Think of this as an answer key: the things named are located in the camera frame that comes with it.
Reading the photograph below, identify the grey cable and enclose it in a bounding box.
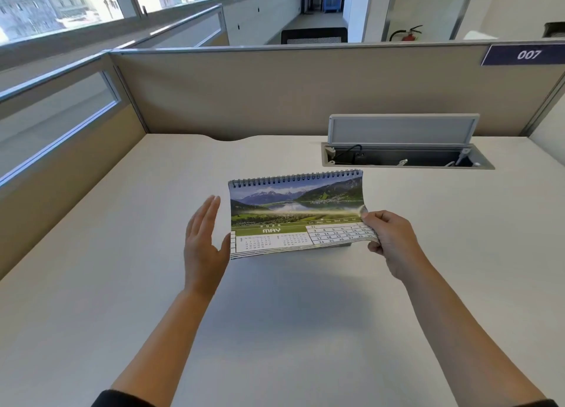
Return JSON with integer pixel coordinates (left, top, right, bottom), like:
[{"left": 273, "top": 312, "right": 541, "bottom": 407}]
[{"left": 445, "top": 148, "right": 471, "bottom": 167}]

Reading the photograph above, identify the red fire extinguisher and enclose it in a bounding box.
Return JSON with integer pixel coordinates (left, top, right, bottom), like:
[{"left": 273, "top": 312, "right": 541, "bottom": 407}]
[{"left": 388, "top": 25, "right": 423, "bottom": 43}]

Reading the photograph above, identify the person's left hand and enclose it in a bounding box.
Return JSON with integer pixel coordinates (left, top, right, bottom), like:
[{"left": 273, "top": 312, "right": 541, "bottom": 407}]
[{"left": 184, "top": 195, "right": 231, "bottom": 295}]

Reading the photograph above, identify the window with grey frame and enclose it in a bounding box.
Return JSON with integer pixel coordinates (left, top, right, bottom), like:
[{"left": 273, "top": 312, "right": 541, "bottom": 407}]
[{"left": 0, "top": 0, "right": 306, "bottom": 46}]

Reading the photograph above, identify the person's left forearm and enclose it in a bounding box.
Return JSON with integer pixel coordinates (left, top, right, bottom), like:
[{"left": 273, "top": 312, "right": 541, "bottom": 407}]
[{"left": 109, "top": 288, "right": 217, "bottom": 407}]

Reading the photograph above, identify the black cable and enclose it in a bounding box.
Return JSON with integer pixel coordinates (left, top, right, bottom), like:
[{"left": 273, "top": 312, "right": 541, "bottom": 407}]
[{"left": 333, "top": 144, "right": 365, "bottom": 162}]

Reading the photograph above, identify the beige desk partition panel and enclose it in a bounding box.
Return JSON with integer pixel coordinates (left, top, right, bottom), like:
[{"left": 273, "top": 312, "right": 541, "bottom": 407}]
[{"left": 109, "top": 40, "right": 565, "bottom": 141}]

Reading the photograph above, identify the dark blue partition sign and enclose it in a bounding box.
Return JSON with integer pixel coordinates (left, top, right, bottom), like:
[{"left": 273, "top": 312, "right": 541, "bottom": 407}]
[{"left": 481, "top": 42, "right": 565, "bottom": 67}]

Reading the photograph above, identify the beige side partition panel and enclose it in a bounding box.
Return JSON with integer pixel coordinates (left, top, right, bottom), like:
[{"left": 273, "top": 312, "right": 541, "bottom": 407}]
[{"left": 519, "top": 67, "right": 565, "bottom": 153}]

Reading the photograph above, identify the person's right hand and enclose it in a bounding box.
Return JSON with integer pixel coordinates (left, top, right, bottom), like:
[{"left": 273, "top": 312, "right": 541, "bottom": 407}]
[{"left": 360, "top": 210, "right": 425, "bottom": 282}]

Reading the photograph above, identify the person's right forearm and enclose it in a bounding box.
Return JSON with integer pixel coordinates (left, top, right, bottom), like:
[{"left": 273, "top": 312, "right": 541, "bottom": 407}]
[{"left": 398, "top": 258, "right": 550, "bottom": 407}]

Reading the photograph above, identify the grey cable box lid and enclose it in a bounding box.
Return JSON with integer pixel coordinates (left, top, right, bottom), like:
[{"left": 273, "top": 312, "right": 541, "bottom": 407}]
[{"left": 328, "top": 114, "right": 480, "bottom": 147}]

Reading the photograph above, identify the beige partition with glass strip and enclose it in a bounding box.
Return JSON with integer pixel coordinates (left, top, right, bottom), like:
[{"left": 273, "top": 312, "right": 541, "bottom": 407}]
[
  {"left": 0, "top": 51, "right": 149, "bottom": 281},
  {"left": 111, "top": 4, "right": 230, "bottom": 50}
]

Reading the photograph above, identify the grey desk cable tray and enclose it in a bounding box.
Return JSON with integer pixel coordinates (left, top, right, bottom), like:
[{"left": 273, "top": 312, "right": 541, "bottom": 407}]
[{"left": 321, "top": 142, "right": 495, "bottom": 170}]

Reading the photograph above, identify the spiral desk calendar landscape photo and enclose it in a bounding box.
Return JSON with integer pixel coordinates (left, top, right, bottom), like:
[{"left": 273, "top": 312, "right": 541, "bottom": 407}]
[{"left": 228, "top": 170, "right": 381, "bottom": 260}]

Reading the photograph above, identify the black office chair back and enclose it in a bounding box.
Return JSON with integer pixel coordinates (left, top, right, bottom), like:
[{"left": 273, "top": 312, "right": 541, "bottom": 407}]
[{"left": 281, "top": 27, "right": 348, "bottom": 46}]

